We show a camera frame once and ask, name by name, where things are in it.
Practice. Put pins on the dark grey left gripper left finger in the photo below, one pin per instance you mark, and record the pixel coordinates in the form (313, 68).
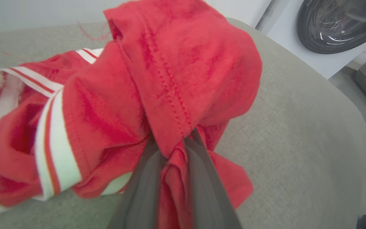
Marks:
(141, 197)

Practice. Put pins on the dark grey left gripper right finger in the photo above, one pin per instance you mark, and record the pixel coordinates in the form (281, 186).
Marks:
(205, 197)

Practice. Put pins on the red basketball jersey white trim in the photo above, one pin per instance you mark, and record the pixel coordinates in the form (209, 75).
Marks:
(186, 63)

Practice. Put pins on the grey-green fabric sofa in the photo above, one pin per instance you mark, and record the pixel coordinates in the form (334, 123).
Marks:
(297, 143)

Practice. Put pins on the white washing machine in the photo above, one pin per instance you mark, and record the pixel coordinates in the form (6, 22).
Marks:
(284, 35)

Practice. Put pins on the white cabinet panel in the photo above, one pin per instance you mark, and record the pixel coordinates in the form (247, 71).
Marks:
(240, 9)

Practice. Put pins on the dark round washing machine door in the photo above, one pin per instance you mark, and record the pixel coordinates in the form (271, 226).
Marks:
(329, 31)

